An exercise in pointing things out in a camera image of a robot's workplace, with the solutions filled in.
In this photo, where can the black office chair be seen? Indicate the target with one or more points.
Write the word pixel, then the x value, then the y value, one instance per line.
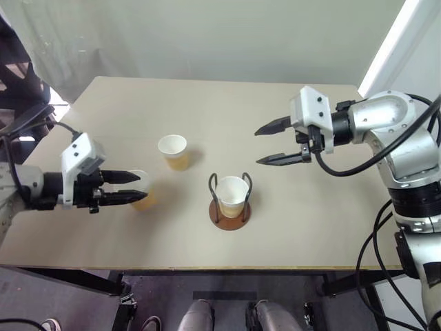
pixel 17 79

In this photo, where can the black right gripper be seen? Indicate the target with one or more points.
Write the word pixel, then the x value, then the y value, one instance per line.
pixel 311 139

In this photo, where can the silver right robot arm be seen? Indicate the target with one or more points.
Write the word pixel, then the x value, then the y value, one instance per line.
pixel 403 138

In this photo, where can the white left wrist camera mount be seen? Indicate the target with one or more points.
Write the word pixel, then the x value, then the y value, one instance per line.
pixel 74 151

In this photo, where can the grey rounded foot cover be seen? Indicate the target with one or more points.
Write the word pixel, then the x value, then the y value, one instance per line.
pixel 196 315
pixel 275 315

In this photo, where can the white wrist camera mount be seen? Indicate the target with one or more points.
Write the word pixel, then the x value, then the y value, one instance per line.
pixel 74 151
pixel 308 110

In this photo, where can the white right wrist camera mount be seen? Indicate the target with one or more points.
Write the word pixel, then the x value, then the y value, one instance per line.
pixel 308 110

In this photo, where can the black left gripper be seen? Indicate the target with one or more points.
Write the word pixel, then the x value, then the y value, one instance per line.
pixel 84 188

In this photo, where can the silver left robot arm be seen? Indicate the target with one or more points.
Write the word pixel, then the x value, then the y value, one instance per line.
pixel 25 181

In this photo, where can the dark shoe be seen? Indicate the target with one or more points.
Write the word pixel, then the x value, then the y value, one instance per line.
pixel 151 324

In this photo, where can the white pillar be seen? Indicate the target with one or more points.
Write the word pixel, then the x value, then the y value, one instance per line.
pixel 389 48

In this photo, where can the white sneaker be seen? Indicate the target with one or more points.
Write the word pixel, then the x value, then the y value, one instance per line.
pixel 51 325

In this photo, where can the black floor tape strip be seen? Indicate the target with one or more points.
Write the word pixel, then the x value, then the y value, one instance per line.
pixel 224 295

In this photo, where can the tan paper cup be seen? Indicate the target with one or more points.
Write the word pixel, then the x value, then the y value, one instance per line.
pixel 233 194
pixel 174 153
pixel 146 204

